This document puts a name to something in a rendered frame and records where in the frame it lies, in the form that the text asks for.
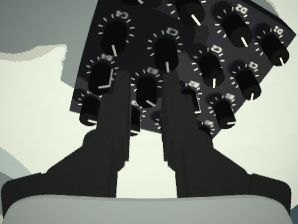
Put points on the black knob box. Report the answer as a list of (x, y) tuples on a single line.
[(158, 42)]

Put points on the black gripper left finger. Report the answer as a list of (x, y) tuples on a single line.
[(89, 170)]

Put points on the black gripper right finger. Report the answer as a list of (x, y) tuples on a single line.
[(189, 152)]

